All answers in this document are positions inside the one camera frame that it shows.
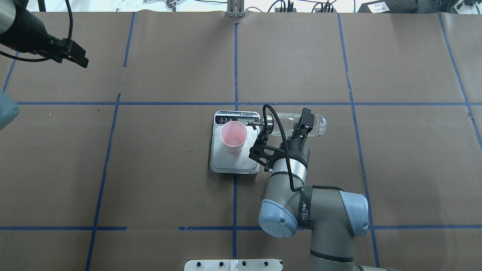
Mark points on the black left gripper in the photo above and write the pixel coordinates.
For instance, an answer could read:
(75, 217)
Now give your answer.
(33, 37)

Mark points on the pink cup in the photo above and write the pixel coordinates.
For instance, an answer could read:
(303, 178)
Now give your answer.
(234, 135)

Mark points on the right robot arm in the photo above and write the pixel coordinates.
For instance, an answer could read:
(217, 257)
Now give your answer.
(333, 216)

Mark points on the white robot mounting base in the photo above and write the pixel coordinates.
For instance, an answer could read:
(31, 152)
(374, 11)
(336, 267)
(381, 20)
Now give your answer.
(234, 265)

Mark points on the digital kitchen scale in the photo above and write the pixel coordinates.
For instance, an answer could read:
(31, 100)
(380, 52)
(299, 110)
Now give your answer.
(222, 160)

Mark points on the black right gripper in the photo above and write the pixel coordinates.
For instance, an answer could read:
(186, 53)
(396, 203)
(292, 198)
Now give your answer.
(298, 148)

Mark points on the aluminium frame post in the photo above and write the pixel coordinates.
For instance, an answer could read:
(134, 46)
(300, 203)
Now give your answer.
(235, 8)

